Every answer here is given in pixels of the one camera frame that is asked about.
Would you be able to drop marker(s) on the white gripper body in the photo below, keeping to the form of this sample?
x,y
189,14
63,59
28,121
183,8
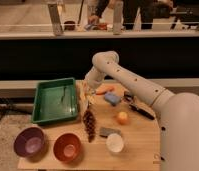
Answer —
x,y
86,90

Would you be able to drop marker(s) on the yellow banana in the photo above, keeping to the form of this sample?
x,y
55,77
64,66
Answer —
x,y
85,100

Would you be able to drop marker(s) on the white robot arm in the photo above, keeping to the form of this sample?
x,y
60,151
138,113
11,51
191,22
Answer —
x,y
178,112

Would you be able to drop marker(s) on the dark red background bowl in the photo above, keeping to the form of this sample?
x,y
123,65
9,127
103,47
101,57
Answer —
x,y
69,25

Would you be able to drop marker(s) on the orange-red bowl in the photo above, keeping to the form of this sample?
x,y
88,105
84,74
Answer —
x,y
67,147

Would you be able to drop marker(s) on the purple bowl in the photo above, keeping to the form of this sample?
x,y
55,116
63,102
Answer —
x,y
29,142

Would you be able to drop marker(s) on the orange carrot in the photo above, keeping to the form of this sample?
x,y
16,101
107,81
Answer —
x,y
104,89

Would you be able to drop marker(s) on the blue sponge block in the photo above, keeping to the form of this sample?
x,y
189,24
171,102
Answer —
x,y
112,98

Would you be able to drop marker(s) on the small dark can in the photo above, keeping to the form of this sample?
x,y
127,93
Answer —
x,y
128,96

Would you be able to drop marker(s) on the dark red grape bunch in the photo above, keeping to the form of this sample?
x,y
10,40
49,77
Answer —
x,y
90,123

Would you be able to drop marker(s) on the green plastic tray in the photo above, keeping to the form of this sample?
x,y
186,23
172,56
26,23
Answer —
x,y
55,101

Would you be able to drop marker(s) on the orange fruit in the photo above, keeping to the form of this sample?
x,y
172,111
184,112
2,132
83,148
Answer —
x,y
122,118

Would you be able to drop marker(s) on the grey rectangular block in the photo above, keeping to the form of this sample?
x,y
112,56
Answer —
x,y
105,132

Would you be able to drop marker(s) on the wooden board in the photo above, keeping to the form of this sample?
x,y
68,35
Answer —
x,y
141,143

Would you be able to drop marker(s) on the white cup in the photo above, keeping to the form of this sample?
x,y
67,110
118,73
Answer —
x,y
114,143

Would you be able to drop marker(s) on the person in background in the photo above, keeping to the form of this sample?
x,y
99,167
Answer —
x,y
130,8

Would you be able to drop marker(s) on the black handled knife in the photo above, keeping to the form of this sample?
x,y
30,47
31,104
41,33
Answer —
x,y
141,111

